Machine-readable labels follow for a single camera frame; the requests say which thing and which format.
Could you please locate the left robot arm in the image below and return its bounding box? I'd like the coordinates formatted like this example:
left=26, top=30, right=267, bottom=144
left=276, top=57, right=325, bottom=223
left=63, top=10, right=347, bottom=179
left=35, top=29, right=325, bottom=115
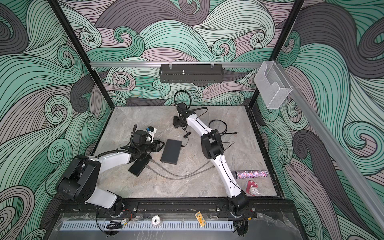
left=56, top=125, right=165, bottom=216

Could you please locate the black wall tray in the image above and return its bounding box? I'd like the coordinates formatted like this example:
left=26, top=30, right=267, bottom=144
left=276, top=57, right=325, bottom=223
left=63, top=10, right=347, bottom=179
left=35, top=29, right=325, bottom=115
left=159, top=64, right=224, bottom=85

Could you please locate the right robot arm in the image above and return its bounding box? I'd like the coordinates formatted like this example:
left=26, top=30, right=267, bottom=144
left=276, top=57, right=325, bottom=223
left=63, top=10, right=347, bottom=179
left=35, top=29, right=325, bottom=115
left=174, top=90, right=249, bottom=218

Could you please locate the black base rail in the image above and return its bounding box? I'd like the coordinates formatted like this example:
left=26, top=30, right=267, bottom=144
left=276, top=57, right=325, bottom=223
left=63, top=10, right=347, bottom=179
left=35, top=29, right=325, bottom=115
left=58, top=197, right=296, bottom=218

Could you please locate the red yellow wire bundle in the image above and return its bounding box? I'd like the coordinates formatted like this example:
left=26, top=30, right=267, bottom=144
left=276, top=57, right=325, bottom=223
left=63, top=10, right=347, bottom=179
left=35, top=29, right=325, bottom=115
left=118, top=208, right=133, bottom=226

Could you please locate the ribbed black network switch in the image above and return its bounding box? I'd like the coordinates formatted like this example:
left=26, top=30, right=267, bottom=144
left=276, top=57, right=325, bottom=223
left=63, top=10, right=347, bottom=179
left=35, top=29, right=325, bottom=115
left=129, top=155, right=152, bottom=177

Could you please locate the clear acrylic wall holder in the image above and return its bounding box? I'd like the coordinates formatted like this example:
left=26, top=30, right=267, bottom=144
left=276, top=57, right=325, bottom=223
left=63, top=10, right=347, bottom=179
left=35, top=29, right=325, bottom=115
left=255, top=61, right=292, bottom=110

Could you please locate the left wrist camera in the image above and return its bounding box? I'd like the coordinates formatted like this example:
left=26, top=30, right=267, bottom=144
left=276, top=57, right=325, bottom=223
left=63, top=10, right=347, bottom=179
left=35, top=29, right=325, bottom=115
left=146, top=127, right=157, bottom=143

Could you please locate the yellow tag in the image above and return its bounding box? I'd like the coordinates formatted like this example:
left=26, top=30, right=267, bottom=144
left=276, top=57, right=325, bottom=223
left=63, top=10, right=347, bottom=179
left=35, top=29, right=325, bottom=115
left=195, top=211, right=207, bottom=228

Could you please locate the pink white toy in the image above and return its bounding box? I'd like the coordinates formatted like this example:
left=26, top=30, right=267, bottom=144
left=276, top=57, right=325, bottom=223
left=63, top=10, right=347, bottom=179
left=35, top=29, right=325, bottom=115
left=246, top=180, right=260, bottom=197

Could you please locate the white slotted cable duct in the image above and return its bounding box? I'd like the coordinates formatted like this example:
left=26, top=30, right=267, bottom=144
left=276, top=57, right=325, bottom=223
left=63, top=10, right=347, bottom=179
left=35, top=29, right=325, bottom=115
left=59, top=220, right=234, bottom=232

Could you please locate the grey ethernet cable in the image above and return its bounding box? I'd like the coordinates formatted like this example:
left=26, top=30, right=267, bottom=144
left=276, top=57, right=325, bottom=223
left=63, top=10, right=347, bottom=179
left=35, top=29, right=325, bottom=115
left=145, top=163, right=215, bottom=181
left=149, top=158, right=215, bottom=178

